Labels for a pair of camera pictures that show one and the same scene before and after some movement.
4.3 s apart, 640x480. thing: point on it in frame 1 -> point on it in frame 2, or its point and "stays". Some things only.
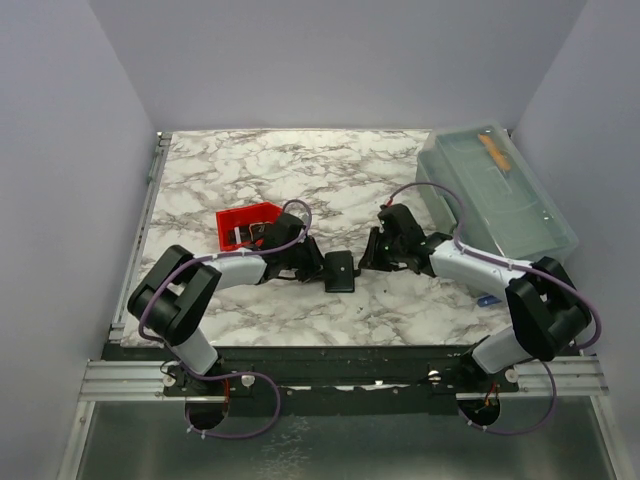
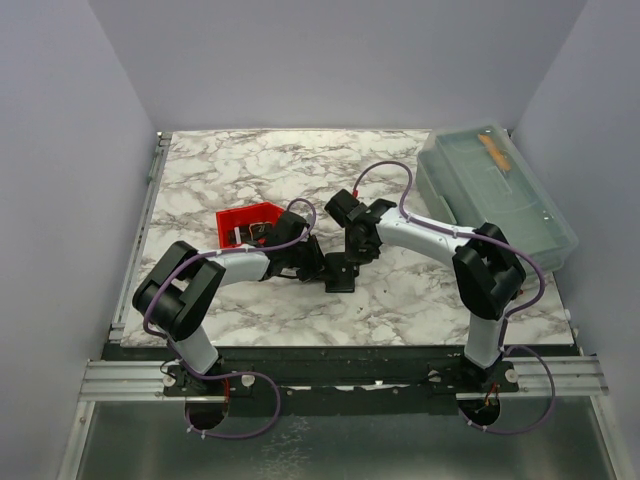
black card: x=250 y=233 stays
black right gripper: x=371 y=258 -> x=358 y=257
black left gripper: x=316 y=259 stays
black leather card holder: x=339 y=272 stays
